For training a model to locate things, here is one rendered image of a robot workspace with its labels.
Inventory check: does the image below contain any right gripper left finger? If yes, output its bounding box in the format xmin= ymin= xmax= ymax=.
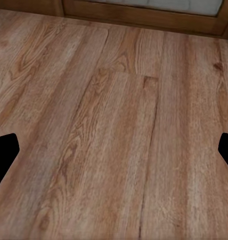
xmin=0 ymin=133 xmax=20 ymax=183

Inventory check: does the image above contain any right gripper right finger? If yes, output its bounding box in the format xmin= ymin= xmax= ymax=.
xmin=218 ymin=133 xmax=228 ymax=164

